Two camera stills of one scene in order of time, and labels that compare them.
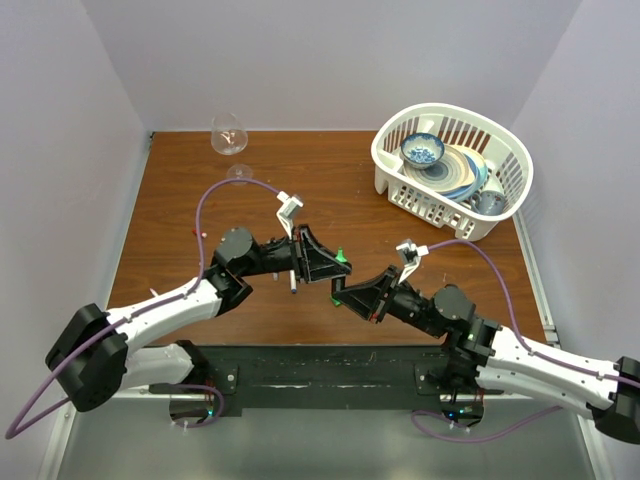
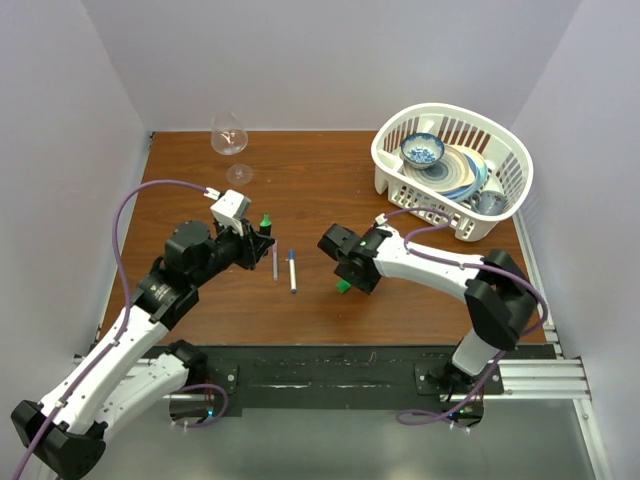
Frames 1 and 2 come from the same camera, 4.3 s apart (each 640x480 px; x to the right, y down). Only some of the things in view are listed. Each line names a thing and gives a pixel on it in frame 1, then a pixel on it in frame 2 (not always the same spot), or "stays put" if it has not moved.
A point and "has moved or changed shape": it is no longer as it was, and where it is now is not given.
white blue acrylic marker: x=293 y=283 stays put
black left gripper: x=319 y=257 → x=252 y=246
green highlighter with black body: x=340 y=257 has moved or changed shape
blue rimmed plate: x=480 y=170 stays put
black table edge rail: x=320 y=372 stays put
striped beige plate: x=454 y=171 stays put
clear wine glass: x=229 y=137 stays put
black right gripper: x=366 y=297 → x=364 y=284
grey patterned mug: x=488 y=202 stays put
